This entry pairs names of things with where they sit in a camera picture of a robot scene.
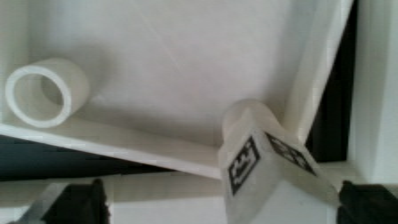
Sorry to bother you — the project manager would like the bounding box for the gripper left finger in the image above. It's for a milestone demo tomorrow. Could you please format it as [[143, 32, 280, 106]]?
[[17, 178, 115, 224]]

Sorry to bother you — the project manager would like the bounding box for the white square tabletop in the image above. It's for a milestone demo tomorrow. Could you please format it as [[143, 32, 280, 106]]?
[[0, 0, 354, 178]]

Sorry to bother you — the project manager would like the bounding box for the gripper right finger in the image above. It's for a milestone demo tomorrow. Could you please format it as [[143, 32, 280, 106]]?
[[337, 181, 398, 224]]

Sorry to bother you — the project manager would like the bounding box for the white U-shaped obstacle fence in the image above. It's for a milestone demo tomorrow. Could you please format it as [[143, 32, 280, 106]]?
[[6, 0, 398, 224]]

